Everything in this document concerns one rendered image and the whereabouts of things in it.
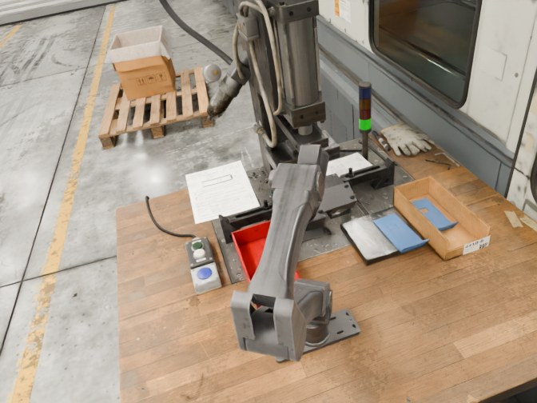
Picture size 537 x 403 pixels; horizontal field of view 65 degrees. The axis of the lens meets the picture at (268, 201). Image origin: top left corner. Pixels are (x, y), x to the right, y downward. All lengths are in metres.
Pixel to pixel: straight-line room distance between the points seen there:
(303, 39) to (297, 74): 0.08
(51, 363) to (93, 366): 0.23
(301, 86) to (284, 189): 0.41
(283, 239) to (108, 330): 1.87
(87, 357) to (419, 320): 1.73
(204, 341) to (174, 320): 0.11
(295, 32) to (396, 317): 0.68
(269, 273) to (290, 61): 0.56
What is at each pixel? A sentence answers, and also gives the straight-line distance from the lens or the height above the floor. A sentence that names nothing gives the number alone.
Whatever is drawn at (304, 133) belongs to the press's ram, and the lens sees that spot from 1.13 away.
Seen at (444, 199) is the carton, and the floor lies 0.94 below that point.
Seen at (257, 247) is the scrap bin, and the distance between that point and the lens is 1.21.
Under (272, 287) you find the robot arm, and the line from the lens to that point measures 0.61.
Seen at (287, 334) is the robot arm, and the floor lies 1.23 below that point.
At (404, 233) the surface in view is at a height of 0.92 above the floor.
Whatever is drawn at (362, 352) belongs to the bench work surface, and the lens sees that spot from 0.99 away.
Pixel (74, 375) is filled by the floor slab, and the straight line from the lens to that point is 2.36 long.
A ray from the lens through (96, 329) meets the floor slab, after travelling 2.47.
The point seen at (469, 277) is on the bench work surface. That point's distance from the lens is 1.15.
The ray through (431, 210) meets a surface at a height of 0.91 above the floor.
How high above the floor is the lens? 1.74
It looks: 38 degrees down
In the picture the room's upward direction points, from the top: 10 degrees counter-clockwise
